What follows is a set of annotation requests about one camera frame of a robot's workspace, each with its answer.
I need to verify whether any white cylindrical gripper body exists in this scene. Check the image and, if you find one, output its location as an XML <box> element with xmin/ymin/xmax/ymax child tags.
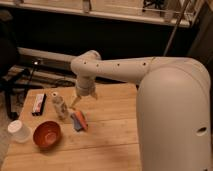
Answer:
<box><xmin>76</xmin><ymin>77</ymin><xmax>95</xmax><ymax>96</ymax></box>

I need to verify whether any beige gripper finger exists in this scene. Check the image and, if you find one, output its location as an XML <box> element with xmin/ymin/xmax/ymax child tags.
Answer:
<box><xmin>91</xmin><ymin>92</ymin><xmax>98</xmax><ymax>100</ymax></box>
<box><xmin>69</xmin><ymin>96</ymin><xmax>81</xmax><ymax>108</ymax></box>

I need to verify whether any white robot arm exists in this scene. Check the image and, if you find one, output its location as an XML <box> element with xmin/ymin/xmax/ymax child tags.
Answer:
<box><xmin>70</xmin><ymin>50</ymin><xmax>212</xmax><ymax>171</ymax></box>

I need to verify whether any black and white box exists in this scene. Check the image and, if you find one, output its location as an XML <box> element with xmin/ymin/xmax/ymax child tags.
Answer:
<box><xmin>32</xmin><ymin>93</ymin><xmax>46</xmax><ymax>116</ymax></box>

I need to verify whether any red bowl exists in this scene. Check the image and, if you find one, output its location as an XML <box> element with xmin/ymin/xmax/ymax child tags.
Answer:
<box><xmin>33</xmin><ymin>121</ymin><xmax>62</xmax><ymax>149</ymax></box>

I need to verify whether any white plastic cup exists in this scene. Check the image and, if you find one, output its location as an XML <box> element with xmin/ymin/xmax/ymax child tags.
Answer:
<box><xmin>7</xmin><ymin>120</ymin><xmax>31</xmax><ymax>143</ymax></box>

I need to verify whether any grey baseboard heater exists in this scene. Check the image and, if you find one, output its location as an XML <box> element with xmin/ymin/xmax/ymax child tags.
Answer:
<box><xmin>18</xmin><ymin>47</ymin><xmax>76</xmax><ymax>63</ymax></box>

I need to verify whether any black office chair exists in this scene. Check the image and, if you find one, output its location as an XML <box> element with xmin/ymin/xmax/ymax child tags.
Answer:
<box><xmin>0</xmin><ymin>9</ymin><xmax>39</xmax><ymax>121</ymax></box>

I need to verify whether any metal pole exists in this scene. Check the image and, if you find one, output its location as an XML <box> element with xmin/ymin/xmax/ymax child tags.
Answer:
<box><xmin>163</xmin><ymin>0</ymin><xmax>190</xmax><ymax>56</ymax></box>

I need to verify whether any white window sill shelf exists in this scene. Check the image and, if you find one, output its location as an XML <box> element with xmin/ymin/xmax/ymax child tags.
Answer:
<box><xmin>0</xmin><ymin>0</ymin><xmax>194</xmax><ymax>27</ymax></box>

